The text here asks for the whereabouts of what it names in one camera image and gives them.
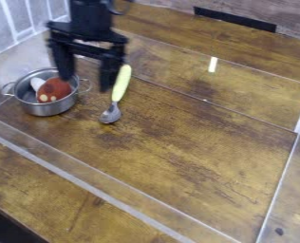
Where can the black bar on wall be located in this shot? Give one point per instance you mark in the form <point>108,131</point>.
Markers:
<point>234,19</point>

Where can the spoon with yellow-green handle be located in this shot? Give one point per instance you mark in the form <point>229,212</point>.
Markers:
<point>111,114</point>

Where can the red toy mushroom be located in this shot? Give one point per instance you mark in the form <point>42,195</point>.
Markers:
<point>51,89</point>

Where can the small silver pot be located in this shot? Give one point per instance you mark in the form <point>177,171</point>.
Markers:
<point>24,94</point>

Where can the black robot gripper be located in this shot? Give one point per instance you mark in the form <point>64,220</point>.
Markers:
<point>87,35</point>

